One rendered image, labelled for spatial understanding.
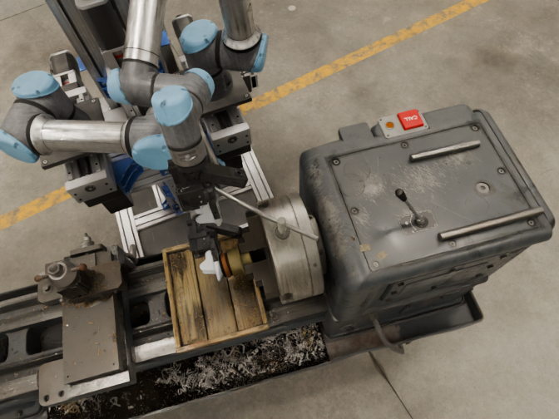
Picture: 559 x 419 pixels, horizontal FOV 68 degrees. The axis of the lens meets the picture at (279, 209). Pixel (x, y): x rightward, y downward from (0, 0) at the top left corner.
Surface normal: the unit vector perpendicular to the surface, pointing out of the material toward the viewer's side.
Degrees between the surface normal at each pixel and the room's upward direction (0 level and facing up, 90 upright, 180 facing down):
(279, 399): 0
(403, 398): 0
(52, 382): 0
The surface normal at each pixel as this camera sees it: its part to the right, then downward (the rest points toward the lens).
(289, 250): 0.07, -0.07
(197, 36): -0.17, -0.46
